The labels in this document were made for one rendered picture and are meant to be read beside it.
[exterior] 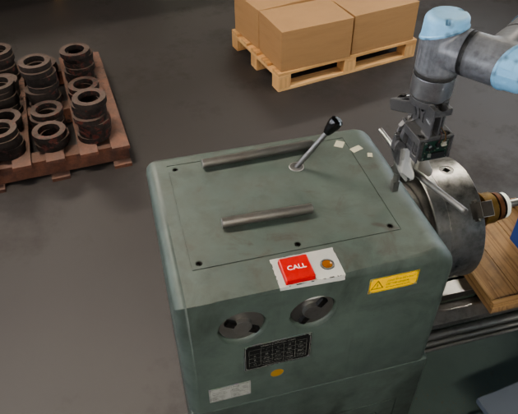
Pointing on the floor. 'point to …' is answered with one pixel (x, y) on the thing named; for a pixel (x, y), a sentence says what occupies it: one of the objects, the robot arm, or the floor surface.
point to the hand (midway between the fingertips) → (406, 172)
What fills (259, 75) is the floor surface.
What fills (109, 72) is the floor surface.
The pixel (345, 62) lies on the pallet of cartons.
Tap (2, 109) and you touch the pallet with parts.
